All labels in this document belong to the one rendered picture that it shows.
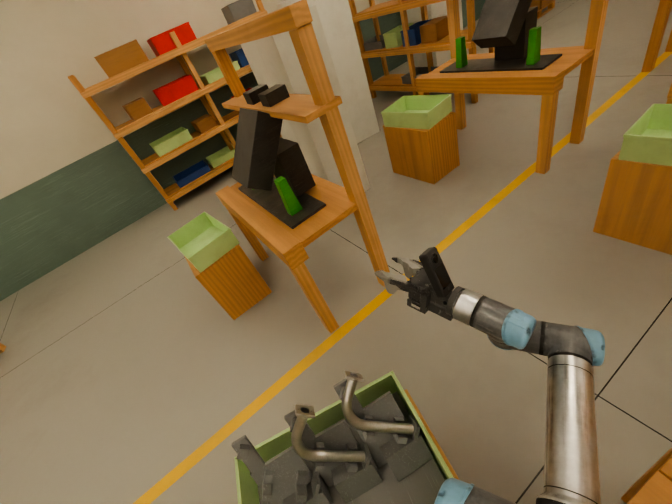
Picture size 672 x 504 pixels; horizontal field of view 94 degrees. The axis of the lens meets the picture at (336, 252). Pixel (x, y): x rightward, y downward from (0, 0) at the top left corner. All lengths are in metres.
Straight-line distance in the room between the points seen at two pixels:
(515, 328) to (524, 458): 1.42
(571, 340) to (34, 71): 6.48
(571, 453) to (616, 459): 1.45
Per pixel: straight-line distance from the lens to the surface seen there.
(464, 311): 0.76
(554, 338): 0.84
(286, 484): 1.22
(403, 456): 1.16
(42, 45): 6.48
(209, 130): 6.07
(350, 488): 1.20
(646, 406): 2.33
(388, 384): 1.25
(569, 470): 0.73
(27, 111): 6.52
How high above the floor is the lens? 2.02
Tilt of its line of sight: 39 degrees down
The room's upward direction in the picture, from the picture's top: 24 degrees counter-clockwise
